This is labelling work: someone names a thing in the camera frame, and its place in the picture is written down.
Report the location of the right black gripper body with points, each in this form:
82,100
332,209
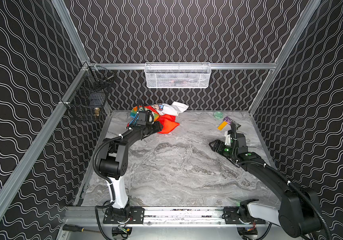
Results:
219,146

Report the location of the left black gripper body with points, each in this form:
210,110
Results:
155,126

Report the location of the rainbow cartoon kids jacket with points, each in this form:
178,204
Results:
164,113

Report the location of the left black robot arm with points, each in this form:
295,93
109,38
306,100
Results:
110,161

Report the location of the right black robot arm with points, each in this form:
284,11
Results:
299,213

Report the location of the yellow rectangular block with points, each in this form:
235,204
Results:
222,125

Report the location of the purple M&M's candy packet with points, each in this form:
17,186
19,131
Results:
229,121

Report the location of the green round plastic lid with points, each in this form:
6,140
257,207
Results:
218,115

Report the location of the brass knob in basket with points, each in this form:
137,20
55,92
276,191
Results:
96,112

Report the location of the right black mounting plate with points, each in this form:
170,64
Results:
235,216

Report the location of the black mounting plate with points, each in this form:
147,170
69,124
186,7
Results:
129,215
235,216

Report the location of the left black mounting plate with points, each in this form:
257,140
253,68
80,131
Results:
129,215

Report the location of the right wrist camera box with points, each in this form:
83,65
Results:
228,138

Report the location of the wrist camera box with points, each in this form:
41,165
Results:
144,118
228,138

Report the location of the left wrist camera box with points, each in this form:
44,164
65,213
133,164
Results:
144,118

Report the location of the white wire mesh basket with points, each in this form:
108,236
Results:
176,75

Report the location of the black wire wall basket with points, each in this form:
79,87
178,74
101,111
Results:
91,92

